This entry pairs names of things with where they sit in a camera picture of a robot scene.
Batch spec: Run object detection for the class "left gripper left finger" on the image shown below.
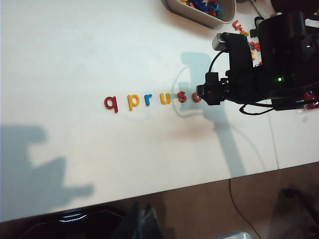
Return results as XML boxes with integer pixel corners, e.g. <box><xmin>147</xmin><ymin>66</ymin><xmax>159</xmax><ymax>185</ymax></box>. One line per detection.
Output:
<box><xmin>117</xmin><ymin>201</ymin><xmax>147</xmax><ymax>239</ymax></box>

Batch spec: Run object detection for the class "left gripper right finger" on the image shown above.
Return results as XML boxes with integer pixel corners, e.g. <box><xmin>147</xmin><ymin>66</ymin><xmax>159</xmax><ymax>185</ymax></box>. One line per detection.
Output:
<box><xmin>143</xmin><ymin>203</ymin><xmax>165</xmax><ymax>239</ymax></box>

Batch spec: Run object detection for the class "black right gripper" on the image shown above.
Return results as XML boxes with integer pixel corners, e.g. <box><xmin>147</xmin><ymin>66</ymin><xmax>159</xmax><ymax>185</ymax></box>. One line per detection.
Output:
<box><xmin>196</xmin><ymin>69</ymin><xmax>261</xmax><ymax>106</ymax></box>

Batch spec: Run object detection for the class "yellow letter u magnet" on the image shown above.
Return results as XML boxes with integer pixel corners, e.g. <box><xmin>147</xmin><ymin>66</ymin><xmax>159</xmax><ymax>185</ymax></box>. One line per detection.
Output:
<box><xmin>159</xmin><ymin>91</ymin><xmax>172</xmax><ymax>105</ymax></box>

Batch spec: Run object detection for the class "yellow letter p magnet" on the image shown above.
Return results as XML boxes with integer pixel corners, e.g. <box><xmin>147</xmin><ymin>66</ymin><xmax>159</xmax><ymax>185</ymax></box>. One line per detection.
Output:
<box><xmin>128</xmin><ymin>94</ymin><xmax>140</xmax><ymax>112</ymax></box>

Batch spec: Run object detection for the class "red letter q magnet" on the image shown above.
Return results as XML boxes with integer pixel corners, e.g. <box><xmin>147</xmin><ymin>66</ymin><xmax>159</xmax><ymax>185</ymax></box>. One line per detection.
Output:
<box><xmin>104</xmin><ymin>95</ymin><xmax>119</xmax><ymax>114</ymax></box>

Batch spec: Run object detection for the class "black glossy robot base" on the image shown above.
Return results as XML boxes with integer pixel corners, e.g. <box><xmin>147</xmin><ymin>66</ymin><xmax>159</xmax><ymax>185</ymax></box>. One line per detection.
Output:
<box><xmin>0</xmin><ymin>210</ymin><xmax>128</xmax><ymax>239</ymax></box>

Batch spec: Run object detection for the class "blue letter r magnet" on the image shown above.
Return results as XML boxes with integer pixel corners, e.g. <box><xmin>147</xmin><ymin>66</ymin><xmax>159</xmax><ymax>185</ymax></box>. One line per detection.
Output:
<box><xmin>144</xmin><ymin>93</ymin><xmax>157</xmax><ymax>107</ymax></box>

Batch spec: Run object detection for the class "beige pulp tray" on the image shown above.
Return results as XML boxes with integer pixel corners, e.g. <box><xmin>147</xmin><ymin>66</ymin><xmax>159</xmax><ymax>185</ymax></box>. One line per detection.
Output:
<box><xmin>160</xmin><ymin>0</ymin><xmax>236</xmax><ymax>28</ymax></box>

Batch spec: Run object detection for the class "white grey floor object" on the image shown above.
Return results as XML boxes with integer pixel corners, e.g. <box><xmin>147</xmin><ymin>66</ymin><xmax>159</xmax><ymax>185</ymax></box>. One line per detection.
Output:
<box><xmin>216</xmin><ymin>231</ymin><xmax>252</xmax><ymax>239</ymax></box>

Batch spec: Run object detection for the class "black bag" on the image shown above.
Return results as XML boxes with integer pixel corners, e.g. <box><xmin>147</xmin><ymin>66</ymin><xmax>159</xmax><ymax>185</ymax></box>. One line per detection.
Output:
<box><xmin>270</xmin><ymin>0</ymin><xmax>319</xmax><ymax>12</ymax></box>

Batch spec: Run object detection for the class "thin black camera cable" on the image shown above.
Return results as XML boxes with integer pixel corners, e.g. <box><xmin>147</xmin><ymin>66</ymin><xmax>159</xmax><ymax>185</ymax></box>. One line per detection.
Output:
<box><xmin>208</xmin><ymin>49</ymin><xmax>226</xmax><ymax>74</ymax></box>

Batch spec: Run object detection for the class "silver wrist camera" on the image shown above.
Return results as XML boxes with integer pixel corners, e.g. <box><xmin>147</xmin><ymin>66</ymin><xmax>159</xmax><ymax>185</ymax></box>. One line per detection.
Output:
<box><xmin>211</xmin><ymin>32</ymin><xmax>227</xmax><ymax>52</ymax></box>

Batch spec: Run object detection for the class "thick black cable loop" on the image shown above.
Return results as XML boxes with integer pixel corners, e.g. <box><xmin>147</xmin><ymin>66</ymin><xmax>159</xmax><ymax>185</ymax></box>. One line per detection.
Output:
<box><xmin>238</xmin><ymin>98</ymin><xmax>277</xmax><ymax>116</ymax></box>

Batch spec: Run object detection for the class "thin black floor cable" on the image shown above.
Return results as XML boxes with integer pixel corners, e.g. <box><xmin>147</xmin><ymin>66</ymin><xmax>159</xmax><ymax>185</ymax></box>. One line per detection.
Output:
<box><xmin>228</xmin><ymin>178</ymin><xmax>255</xmax><ymax>236</ymax></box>

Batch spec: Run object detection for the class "white cable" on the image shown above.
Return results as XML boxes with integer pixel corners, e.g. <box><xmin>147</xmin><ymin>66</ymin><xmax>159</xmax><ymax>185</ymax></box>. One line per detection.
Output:
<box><xmin>249</xmin><ymin>0</ymin><xmax>271</xmax><ymax>18</ymax></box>

